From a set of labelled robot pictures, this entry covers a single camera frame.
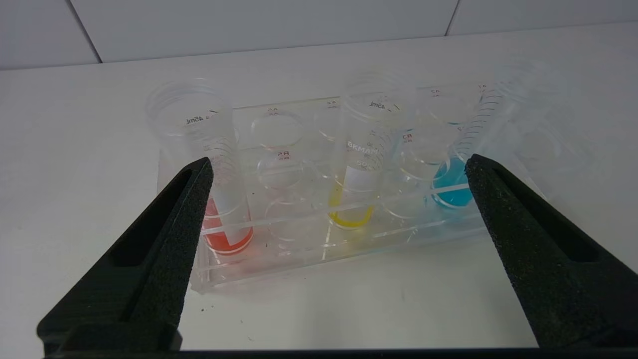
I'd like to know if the test tube with yellow pigment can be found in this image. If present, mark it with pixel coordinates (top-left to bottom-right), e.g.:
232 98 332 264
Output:
326 75 417 230

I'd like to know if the test tube with red pigment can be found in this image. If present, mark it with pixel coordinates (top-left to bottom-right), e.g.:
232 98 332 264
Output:
146 78 254 255

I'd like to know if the test tube with blue pigment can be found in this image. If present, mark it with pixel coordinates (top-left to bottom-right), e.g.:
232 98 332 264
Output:
430 57 554 209

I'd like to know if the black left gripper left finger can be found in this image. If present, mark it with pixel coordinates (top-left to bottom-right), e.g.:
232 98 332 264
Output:
36 157 214 356

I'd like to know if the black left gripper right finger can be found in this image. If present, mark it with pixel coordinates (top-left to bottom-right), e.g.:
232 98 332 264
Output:
465 154 638 349

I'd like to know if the clear acrylic test tube rack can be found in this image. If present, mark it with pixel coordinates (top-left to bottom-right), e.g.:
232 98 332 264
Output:
157 82 599 294

